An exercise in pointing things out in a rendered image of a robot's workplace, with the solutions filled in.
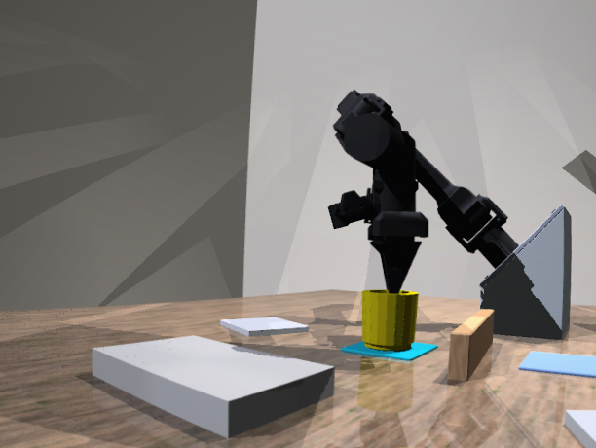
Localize yellow cup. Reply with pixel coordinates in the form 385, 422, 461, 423
361, 290, 418, 351

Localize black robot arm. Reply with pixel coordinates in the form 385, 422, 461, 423
328, 89, 519, 269

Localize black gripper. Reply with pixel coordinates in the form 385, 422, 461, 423
367, 172, 429, 294

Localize brown wooden block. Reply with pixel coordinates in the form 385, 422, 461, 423
448, 309, 494, 381

